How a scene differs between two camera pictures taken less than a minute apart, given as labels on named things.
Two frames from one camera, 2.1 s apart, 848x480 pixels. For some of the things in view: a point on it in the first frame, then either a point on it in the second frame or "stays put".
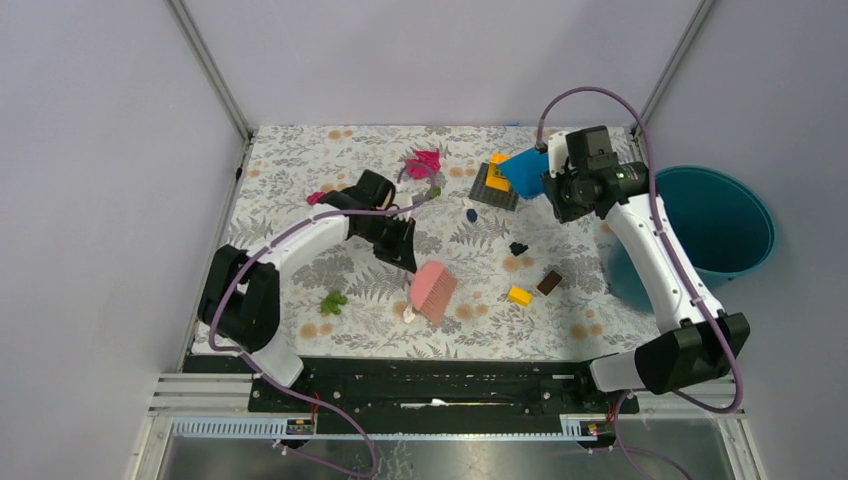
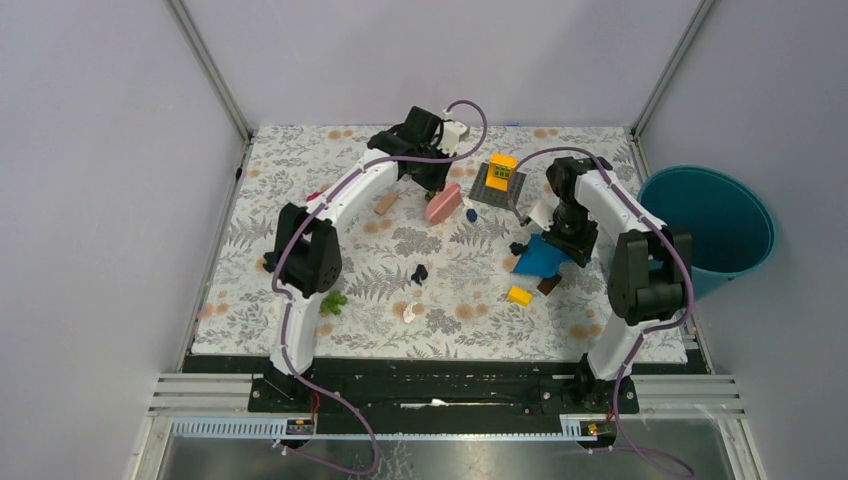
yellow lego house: (494, 180) stays put
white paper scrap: (408, 314) stays put
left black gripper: (401, 252) to (437, 182)
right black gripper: (563, 212) to (580, 249)
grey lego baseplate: (480, 191) stays put
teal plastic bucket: (719, 222) stays put
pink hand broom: (431, 288) to (442, 203)
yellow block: (519, 296) stays put
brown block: (549, 283) stays put
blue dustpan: (526, 172) to (540, 258)
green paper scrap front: (332, 303) stays put
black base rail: (439, 385) stays put
